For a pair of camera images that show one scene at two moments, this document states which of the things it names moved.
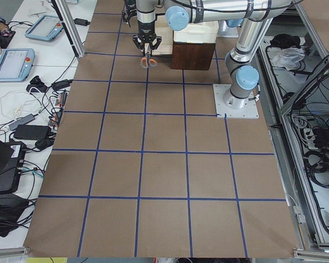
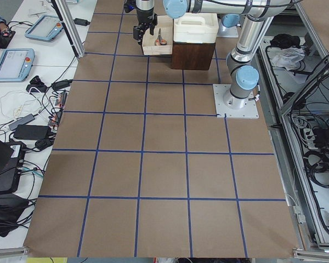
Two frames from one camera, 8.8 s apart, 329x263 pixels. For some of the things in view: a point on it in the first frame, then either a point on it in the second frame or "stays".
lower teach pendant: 15,66 stays
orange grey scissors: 148,60 -> 159,41
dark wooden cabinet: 192,55 stays
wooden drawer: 163,29 stays
